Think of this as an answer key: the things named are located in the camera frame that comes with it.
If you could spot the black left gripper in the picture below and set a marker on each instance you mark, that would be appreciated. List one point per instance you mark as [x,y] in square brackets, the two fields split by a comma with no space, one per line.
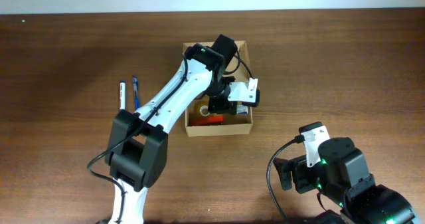
[218,105]

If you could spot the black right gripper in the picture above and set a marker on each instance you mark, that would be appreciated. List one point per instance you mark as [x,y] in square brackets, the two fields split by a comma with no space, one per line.
[285,173]

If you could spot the yellow clear tape roll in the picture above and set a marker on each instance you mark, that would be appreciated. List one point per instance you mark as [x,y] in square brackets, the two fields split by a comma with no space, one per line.
[201,108]

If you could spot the orange highlighter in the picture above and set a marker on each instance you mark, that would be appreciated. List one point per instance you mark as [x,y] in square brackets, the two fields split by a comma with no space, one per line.
[207,121]

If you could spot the brown cardboard box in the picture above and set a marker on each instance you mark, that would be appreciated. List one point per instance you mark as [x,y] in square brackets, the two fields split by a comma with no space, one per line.
[233,124]

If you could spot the small white eraser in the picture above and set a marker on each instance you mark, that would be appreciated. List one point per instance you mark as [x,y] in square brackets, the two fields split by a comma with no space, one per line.
[241,109]

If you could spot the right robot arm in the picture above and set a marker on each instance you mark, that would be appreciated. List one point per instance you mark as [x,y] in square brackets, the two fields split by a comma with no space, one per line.
[342,175]

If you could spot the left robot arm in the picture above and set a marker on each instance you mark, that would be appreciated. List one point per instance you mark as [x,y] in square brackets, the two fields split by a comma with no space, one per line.
[137,148]

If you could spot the blue ballpoint pen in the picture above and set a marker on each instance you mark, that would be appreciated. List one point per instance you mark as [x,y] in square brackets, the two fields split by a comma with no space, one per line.
[135,85]

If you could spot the blue white marker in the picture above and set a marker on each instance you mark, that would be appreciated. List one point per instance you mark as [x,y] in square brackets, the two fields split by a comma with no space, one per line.
[122,95]

